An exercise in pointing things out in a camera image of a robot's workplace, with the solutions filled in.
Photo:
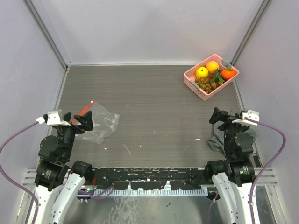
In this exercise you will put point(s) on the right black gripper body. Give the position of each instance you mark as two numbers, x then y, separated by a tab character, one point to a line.
230	128

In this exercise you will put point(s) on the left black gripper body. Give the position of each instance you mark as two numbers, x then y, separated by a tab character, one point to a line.
67	133

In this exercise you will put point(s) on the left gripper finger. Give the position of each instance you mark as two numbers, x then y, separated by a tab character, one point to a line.
84	121
67	117

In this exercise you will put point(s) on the clear zip bag orange zipper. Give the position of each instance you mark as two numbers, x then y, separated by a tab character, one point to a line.
104	123

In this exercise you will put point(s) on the red-orange persimmon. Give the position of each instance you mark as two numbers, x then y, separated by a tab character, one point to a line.
227	74

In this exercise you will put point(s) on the pink plastic basket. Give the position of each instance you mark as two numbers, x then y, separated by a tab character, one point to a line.
189	76

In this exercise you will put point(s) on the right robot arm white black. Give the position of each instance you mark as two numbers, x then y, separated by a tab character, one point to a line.
234	176

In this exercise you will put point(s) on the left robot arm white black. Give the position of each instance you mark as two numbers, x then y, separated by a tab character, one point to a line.
56	184

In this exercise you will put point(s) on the grey cloth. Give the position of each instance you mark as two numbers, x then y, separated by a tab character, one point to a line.
216	142

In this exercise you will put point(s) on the brown longan bunch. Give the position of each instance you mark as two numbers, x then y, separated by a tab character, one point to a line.
207	85

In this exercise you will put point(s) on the dark grapes with leaves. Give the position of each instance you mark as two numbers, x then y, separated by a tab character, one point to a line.
216	77

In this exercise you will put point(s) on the yellow lemon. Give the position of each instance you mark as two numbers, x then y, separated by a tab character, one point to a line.
201	72

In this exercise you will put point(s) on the orange fruit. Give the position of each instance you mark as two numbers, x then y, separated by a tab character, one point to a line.
212	66

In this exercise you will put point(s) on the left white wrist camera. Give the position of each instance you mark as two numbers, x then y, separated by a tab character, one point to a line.
53	118

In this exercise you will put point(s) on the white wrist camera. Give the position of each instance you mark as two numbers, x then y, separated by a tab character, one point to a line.
53	118
249	118

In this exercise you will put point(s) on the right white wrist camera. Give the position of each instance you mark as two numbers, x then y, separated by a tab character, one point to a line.
249	118

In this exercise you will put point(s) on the grey slotted cable duct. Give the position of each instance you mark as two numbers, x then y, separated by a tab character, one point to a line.
152	193

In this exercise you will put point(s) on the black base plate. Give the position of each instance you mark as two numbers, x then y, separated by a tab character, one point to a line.
174	185

